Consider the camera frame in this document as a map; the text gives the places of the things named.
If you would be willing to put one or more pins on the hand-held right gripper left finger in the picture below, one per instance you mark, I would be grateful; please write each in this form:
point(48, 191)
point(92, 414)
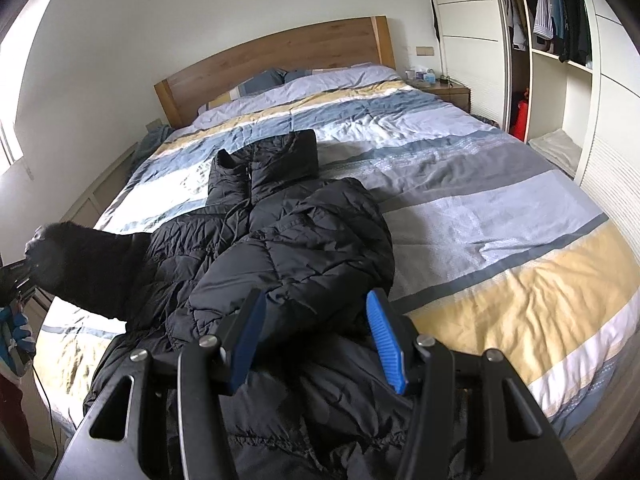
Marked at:
point(249, 342)

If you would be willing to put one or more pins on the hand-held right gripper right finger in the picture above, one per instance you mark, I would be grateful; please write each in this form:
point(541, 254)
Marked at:
point(386, 347)

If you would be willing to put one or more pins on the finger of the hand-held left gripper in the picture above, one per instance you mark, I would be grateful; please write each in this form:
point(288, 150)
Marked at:
point(17, 275)

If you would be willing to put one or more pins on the black puffer jacket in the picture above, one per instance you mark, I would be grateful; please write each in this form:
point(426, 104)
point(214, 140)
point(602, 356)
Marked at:
point(300, 240)

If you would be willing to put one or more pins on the row of hanging clothes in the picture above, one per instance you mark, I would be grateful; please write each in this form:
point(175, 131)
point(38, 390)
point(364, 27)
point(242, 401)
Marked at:
point(555, 5)

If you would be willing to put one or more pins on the window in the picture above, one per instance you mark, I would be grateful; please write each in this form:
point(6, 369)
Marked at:
point(10, 110)

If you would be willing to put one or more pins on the striped duvet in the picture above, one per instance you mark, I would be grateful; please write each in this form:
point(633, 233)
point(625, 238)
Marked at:
point(475, 200)

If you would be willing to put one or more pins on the grey blanket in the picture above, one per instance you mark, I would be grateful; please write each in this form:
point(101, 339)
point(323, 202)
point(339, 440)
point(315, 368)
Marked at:
point(150, 142)

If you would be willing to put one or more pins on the wooden nightstand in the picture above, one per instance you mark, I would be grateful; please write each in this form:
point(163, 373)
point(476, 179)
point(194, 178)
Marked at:
point(447, 95)

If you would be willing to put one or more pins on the blue pillow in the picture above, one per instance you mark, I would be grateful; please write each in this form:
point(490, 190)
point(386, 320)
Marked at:
point(262, 81)

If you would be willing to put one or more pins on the folded white bedding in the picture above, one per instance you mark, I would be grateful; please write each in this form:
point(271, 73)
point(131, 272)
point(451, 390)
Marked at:
point(557, 147)

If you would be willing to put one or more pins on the red bag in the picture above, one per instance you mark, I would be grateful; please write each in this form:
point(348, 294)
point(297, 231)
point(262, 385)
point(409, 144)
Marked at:
point(522, 117)

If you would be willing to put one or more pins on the blue tissue box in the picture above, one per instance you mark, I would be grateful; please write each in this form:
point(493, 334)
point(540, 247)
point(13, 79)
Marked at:
point(427, 77)

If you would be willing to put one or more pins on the lilac pillow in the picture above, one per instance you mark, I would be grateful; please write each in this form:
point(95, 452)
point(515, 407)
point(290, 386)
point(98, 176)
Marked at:
point(345, 74)

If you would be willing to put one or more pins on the wooden headboard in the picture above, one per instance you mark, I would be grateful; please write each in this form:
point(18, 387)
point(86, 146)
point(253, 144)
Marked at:
point(280, 55)

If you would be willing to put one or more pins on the white wardrobe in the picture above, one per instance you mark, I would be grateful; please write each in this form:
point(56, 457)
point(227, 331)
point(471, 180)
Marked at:
point(470, 15)

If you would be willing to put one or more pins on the wall switch plate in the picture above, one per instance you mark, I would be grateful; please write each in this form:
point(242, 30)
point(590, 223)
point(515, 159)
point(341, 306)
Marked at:
point(424, 50)

